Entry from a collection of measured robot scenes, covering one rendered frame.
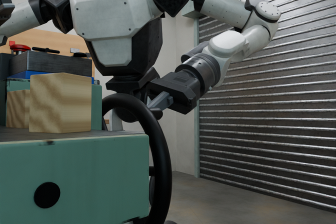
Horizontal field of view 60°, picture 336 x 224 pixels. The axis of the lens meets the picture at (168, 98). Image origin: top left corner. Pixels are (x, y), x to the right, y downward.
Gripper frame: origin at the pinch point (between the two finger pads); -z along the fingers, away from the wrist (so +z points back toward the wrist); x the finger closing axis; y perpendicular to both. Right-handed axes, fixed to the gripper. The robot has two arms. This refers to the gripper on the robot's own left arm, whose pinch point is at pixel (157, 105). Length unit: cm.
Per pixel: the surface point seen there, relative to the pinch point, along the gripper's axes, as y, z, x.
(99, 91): 10.9, -13.4, -1.8
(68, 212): 18.6, -31.0, -23.5
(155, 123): 4.1, -8.6, -7.9
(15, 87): 16.5, -23.7, 0.3
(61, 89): 22.6, -26.1, -17.3
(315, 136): -166, 214, 9
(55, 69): 15.9, -17.5, 1.3
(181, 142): -273, 230, 197
